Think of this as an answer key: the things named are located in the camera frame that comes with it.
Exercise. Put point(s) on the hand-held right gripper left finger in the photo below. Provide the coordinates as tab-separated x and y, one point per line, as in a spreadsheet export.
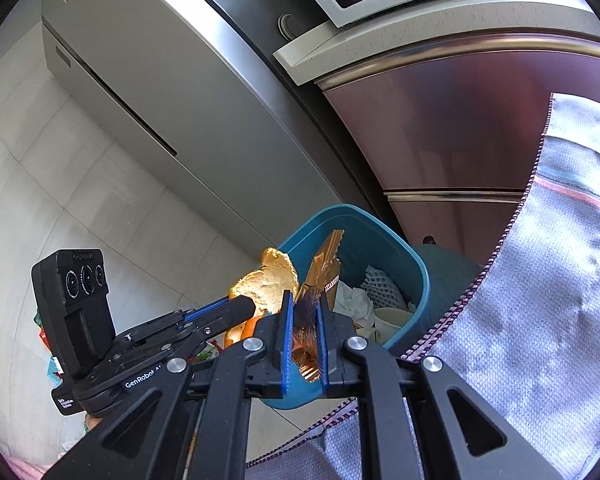
288	350

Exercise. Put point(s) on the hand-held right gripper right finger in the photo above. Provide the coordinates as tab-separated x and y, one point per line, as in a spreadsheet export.
321	355

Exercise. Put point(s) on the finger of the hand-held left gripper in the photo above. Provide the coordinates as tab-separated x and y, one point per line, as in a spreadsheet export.
230	310

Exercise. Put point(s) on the orange peel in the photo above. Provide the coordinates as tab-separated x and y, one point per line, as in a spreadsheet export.
270	280

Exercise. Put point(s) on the white tissue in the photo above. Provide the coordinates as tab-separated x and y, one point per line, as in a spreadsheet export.
352	302

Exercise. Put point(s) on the white paper cup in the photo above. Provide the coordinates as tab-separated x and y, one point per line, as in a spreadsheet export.
392	320

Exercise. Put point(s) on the gold foil wrapper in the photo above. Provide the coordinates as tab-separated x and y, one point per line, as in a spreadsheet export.
325	265

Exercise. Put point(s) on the long white foam net sleeve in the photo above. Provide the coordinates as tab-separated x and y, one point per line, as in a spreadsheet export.
385	285

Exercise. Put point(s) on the teal plastic bin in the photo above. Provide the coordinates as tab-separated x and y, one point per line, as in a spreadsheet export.
330	225

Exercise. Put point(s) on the person's left forearm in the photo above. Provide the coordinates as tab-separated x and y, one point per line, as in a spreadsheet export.
25	466

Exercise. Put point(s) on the colourful plastic bag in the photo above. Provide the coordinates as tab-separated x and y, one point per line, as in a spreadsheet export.
45	340

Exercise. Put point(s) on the purple checked tablecloth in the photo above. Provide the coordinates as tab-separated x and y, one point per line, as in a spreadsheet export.
530	310

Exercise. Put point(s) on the silver refrigerator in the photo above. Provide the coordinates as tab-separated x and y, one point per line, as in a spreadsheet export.
180	85

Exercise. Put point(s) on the purple kitchen base cabinet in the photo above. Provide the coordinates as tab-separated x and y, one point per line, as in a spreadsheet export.
455	110

